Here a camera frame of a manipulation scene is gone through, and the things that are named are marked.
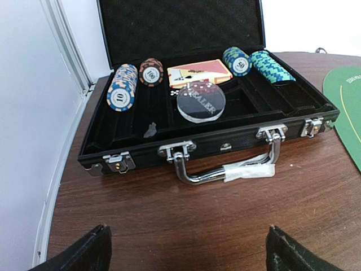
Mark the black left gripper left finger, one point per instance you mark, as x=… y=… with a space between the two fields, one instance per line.
x=91 y=252

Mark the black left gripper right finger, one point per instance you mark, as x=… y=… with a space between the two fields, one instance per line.
x=285 y=253

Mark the blue beige 10 chip row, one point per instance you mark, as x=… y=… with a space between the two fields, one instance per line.
x=121 y=93

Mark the clear acrylic dealer button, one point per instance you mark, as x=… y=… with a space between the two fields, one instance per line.
x=201 y=102

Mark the green round poker mat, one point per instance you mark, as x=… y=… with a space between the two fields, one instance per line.
x=342 y=87

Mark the teal blue chip row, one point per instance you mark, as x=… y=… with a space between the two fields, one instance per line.
x=271 y=69

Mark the black orange 100 chip row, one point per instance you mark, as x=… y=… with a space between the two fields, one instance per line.
x=151 y=72

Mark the boxed red card deck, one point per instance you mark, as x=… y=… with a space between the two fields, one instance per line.
x=213 y=71

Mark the blue green 50 chip row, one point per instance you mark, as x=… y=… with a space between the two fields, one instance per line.
x=237 y=61

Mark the black poker chip case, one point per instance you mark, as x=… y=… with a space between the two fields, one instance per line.
x=153 y=132

